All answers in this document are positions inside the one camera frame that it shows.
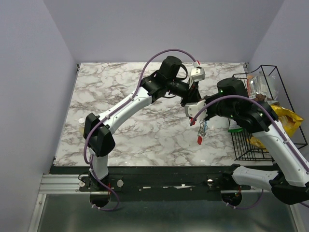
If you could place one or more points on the black wire basket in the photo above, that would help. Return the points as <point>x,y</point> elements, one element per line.
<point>259,116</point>

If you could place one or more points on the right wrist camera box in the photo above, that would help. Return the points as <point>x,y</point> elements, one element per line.
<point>191,109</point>

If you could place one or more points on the grey curved keyring holder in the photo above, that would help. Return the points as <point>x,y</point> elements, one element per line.
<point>201,132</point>

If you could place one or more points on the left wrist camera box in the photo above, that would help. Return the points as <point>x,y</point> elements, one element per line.
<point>197,74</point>

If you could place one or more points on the yellow chips bag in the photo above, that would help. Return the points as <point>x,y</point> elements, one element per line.
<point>289,120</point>

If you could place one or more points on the green snack packet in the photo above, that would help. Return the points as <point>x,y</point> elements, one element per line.
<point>234,127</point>

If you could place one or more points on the blue key tag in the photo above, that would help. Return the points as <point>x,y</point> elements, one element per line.
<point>205,127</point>

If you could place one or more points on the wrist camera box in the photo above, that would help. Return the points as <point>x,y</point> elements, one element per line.
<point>191,109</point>
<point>197,74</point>

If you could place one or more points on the clear snack packet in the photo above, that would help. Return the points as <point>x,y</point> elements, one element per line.
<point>262,86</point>

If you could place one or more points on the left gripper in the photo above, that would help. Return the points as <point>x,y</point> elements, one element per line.
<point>192,94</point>

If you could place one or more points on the black mounting rail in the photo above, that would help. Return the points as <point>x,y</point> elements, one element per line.
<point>150,184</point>

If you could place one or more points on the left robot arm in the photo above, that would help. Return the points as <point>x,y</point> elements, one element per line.
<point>99,129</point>

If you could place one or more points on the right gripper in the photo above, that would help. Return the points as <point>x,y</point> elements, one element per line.
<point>208,98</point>

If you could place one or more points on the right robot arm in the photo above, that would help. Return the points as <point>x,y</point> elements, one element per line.
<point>290,184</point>

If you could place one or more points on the red key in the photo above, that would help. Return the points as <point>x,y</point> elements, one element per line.
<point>199,140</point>

